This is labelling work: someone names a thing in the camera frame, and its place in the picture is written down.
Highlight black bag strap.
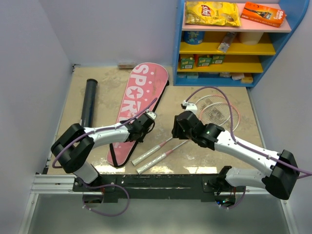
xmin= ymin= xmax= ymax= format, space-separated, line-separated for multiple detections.
xmin=109 ymin=142 xmax=130 ymax=168

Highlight pink racket bag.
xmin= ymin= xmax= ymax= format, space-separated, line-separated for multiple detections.
xmin=107 ymin=62 xmax=169 ymax=168

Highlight black shuttlecock tube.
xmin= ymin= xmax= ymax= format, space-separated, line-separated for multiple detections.
xmin=81 ymin=78 xmax=98 ymax=127

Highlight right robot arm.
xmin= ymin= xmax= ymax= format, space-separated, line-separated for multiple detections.
xmin=172 ymin=111 xmax=299 ymax=200

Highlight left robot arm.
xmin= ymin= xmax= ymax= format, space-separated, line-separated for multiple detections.
xmin=51 ymin=111 xmax=157 ymax=191

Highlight green box left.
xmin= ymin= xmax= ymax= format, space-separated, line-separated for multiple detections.
xmin=180 ymin=57 xmax=195 ymax=70

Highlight green box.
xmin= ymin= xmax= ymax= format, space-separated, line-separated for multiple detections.
xmin=180 ymin=57 xmax=195 ymax=70
xmin=211 ymin=55 xmax=225 ymax=64
xmin=197 ymin=56 xmax=212 ymax=67

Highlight green box middle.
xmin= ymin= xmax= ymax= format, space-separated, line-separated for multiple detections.
xmin=197 ymin=56 xmax=212 ymax=67

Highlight green box right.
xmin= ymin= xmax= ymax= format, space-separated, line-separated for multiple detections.
xmin=211 ymin=55 xmax=225 ymax=64

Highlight silver foil packet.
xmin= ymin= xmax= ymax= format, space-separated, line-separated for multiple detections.
xmin=217 ymin=32 xmax=237 ymax=53

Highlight blue round tin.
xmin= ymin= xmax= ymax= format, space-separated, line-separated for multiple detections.
xmin=183 ymin=31 xmax=205 ymax=45

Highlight blue shelf unit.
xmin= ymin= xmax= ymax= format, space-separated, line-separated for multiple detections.
xmin=172 ymin=0 xmax=310 ymax=88

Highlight cream round container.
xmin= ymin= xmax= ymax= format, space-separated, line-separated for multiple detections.
xmin=238 ymin=32 xmax=264 ymax=45

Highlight yellow chips bag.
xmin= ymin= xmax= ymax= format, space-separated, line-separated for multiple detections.
xmin=185 ymin=1 xmax=241 ymax=27

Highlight orange razor box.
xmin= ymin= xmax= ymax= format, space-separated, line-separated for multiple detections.
xmin=240 ymin=1 xmax=286 ymax=28

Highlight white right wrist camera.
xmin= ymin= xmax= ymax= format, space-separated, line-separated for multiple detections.
xmin=181 ymin=101 xmax=197 ymax=115

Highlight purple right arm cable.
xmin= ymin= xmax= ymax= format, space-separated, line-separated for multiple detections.
xmin=185 ymin=86 xmax=312 ymax=210

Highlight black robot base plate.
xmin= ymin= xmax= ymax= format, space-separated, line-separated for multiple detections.
xmin=73 ymin=174 xmax=244 ymax=207

